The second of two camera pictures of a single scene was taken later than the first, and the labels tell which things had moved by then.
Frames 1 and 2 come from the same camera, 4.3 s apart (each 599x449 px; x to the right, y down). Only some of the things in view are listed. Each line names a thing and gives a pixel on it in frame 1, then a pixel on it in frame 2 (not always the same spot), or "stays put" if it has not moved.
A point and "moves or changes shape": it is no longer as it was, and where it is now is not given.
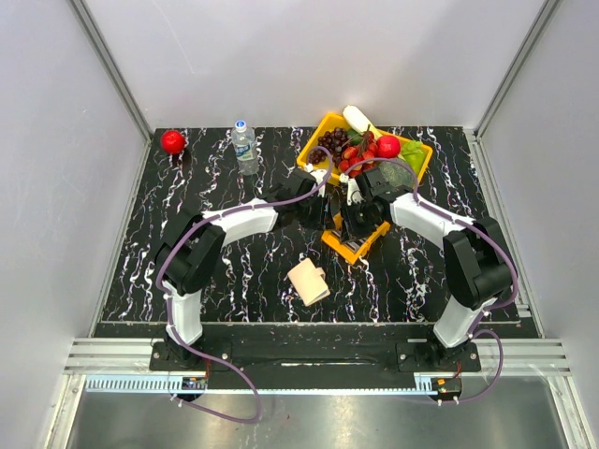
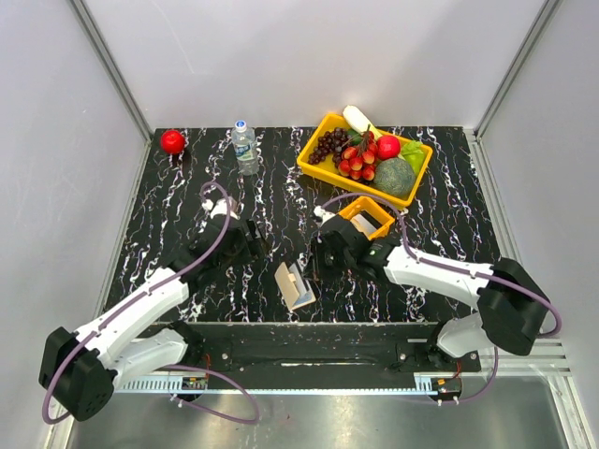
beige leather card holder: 309,282 moves or changes shape
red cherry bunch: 366,149 stays put
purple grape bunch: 332,140 stays put
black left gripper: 324,218 → 255,248
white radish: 358,121 stays put
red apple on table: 172,141 stays put
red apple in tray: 388,146 stays put
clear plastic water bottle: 245,146 stays put
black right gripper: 350,231 → 317,246
